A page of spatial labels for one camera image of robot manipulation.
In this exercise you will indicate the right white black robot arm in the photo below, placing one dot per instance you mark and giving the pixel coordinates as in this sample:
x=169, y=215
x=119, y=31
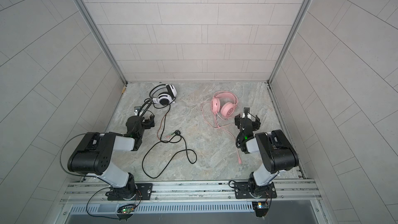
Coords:
x=277, y=155

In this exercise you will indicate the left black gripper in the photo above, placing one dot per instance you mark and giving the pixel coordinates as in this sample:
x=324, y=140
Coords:
x=147, y=121

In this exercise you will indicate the left circuit board green led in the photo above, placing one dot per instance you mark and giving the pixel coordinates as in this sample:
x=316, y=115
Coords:
x=126, y=209

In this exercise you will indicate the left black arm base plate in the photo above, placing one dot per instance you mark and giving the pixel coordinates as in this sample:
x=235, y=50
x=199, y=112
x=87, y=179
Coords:
x=140, y=191

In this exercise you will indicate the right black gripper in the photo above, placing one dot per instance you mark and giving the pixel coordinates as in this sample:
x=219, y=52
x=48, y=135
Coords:
x=247, y=120

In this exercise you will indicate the pink headphones with cable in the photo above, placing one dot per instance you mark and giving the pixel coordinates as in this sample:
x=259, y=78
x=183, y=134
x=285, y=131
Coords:
x=222, y=105

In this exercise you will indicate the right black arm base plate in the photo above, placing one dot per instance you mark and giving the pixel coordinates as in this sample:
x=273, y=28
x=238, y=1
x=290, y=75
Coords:
x=249, y=190

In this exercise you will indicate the right circuit board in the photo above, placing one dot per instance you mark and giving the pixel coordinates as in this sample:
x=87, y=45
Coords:
x=260, y=208

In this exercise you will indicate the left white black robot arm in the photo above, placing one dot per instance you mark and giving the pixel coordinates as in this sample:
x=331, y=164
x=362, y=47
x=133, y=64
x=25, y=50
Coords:
x=93, y=157

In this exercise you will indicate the aluminium mounting rail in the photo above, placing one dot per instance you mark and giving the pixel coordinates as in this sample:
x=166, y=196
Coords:
x=191, y=191

